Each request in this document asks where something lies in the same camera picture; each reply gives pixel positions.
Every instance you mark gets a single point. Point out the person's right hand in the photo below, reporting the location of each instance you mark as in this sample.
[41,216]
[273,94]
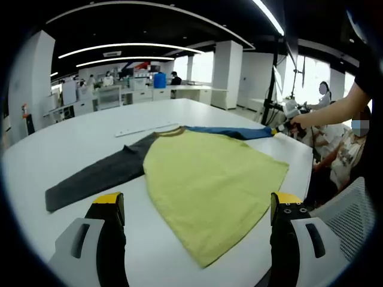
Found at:
[301,122]

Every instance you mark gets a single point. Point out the white template strip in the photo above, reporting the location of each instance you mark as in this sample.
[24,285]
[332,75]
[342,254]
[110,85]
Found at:
[143,130]

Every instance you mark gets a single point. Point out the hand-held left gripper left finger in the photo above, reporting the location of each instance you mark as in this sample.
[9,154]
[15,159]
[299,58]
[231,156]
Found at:
[110,257]

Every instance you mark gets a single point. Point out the long ceiling light strip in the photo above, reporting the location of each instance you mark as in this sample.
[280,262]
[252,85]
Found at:
[125,58]
[128,45]
[269,16]

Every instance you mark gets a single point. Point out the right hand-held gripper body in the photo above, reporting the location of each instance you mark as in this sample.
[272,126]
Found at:
[292,109]

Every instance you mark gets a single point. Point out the long white counter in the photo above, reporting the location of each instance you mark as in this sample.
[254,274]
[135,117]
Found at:
[200,94]

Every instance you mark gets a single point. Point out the row of white desks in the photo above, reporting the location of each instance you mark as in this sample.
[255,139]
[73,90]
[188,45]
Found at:
[140,95]

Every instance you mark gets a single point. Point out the white tall appliance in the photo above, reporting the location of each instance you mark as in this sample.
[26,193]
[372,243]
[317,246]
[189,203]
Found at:
[70,92]

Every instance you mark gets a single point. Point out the white mesh chair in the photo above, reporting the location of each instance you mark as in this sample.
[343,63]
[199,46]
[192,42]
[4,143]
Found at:
[350,209]

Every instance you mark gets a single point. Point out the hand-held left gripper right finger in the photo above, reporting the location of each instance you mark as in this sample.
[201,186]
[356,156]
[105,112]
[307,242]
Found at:
[287,257]

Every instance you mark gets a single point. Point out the black tripod stand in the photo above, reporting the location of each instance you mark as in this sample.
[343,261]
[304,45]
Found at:
[270,98]

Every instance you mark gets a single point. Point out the blue barrel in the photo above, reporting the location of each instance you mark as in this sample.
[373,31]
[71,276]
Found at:
[159,80]

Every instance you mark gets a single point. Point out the yellow blue grey garment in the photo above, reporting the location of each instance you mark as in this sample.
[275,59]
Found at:
[209,179]

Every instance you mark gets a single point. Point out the white square pillar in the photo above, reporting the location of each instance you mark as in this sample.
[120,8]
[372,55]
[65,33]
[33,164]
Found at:
[33,77]

